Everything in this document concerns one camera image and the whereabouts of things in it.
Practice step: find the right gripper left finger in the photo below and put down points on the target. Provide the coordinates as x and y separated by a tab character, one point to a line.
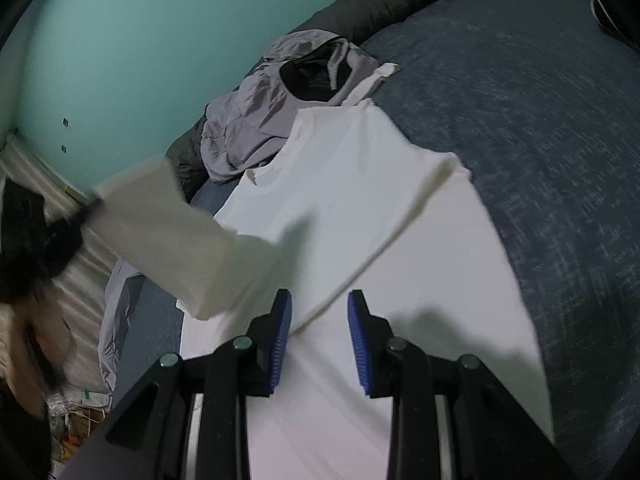
146	435

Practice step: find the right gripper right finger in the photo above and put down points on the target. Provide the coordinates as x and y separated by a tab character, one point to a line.
450	418

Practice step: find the white long-sleeve shirt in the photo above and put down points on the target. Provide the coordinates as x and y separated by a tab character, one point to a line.
348	203

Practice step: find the person's left hand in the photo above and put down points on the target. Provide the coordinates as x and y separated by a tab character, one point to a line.
37	354

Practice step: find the light grey pillow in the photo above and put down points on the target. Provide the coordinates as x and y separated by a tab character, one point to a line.
121	295

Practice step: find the beige curtain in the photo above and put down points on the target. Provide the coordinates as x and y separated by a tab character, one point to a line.
80	286

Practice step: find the grey jacket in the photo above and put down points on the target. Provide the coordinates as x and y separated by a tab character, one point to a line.
250	124

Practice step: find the folded white garment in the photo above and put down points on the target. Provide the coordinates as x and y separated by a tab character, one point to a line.
369	84

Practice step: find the blue speckled bed sheet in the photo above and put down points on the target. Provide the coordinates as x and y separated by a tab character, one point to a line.
544	109

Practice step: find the dark grey rolled duvet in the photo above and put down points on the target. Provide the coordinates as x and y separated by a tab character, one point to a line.
350	5

